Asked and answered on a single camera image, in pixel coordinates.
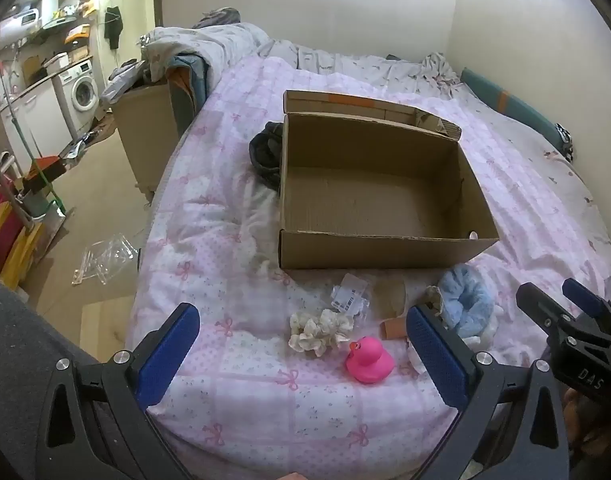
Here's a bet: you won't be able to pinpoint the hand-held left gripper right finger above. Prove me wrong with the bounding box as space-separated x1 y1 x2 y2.
405 304 571 480

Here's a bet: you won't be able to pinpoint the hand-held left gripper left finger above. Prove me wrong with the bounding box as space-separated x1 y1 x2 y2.
36 302 201 480

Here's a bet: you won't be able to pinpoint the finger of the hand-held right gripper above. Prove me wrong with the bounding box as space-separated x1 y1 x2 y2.
515 282 581 346
561 277 611 331

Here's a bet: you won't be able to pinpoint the blue fluffy cloth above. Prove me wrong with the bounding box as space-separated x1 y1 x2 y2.
438 266 496 338

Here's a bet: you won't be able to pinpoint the pink rubber duck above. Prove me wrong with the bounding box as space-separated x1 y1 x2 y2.
345 336 395 386

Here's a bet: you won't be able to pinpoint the brown translucent pouch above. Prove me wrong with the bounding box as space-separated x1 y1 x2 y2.
375 280 411 321

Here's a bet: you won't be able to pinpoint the clear plastic packet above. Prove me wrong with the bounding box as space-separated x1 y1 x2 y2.
330 274 370 318

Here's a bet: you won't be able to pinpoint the cream scrunchie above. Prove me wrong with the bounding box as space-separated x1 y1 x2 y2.
288 308 353 358

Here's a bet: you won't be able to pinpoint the person's right hand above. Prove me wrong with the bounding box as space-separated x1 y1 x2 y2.
563 387 611 461

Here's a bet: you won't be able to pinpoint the flat cardboard sheet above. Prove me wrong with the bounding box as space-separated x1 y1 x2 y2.
80 295 136 351

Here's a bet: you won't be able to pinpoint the clear plastic packaging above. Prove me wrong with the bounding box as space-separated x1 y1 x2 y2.
72 232 139 287

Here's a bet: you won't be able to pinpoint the black white patterned item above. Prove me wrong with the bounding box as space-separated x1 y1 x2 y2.
555 122 576 161

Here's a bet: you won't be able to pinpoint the teal cushion with orange stripe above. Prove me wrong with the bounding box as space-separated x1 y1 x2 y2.
459 66 566 153

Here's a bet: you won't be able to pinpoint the grey bin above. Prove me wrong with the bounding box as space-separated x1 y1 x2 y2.
20 187 56 221

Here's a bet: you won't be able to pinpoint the dark striped garment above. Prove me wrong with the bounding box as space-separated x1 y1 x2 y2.
249 121 286 192

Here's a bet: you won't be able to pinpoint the red black box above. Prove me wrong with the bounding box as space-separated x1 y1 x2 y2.
23 156 66 193

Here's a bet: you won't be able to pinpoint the wooden bedside cabinet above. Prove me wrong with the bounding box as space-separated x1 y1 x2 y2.
110 82 181 201

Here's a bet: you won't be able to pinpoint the silver foil bags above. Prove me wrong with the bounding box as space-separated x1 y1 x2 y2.
60 127 104 161

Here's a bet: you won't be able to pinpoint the white kitchen counter cabinet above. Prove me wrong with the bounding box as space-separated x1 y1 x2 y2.
0 77 76 171

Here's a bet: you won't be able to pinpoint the folded teal orange blanket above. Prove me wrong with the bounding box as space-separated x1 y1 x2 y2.
166 55 211 111

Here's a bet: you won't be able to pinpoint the white washing machine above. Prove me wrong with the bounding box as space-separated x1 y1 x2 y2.
58 60 101 131

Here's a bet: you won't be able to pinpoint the grey plastic bags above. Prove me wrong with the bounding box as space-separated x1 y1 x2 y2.
102 60 151 106

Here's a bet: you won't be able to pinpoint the white floral duvet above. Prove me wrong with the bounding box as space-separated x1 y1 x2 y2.
140 20 611 281

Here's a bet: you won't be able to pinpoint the orange yellow package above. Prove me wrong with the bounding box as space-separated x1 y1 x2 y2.
63 25 91 46

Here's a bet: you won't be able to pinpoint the black hanging garment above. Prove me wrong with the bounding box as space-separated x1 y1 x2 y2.
104 6 124 51

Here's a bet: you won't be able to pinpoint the grey striped cloth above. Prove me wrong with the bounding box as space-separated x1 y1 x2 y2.
192 7 242 30

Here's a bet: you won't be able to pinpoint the cluttered wall shelf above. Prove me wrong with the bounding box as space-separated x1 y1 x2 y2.
40 0 96 36

